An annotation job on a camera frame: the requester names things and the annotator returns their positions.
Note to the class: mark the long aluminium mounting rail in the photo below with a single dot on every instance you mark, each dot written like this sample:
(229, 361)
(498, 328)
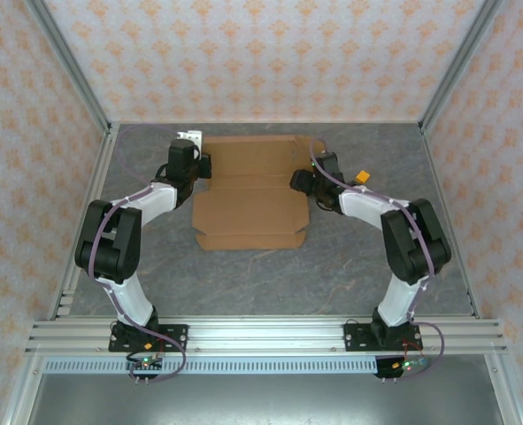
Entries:
(265, 336)

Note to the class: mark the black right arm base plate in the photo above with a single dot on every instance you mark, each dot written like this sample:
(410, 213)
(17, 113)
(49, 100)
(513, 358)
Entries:
(354, 336)

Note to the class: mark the brown cardboard box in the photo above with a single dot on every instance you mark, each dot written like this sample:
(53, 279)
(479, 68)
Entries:
(248, 212)

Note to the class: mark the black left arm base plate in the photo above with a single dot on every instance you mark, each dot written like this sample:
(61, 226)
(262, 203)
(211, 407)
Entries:
(177, 336)

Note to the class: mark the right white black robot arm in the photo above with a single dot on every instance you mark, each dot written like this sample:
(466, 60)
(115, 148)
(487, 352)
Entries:
(398, 305)

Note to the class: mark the aluminium side rail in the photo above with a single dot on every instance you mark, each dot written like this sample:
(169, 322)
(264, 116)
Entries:
(447, 208)
(88, 208)

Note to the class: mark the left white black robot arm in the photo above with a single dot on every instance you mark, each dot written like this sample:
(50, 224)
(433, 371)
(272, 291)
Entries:
(128, 301)

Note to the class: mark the small yellow plug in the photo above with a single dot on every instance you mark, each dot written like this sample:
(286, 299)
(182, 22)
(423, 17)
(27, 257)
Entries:
(363, 177)

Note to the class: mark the aluminium frame post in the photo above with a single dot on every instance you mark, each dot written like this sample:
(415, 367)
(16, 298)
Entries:
(71, 62)
(460, 62)

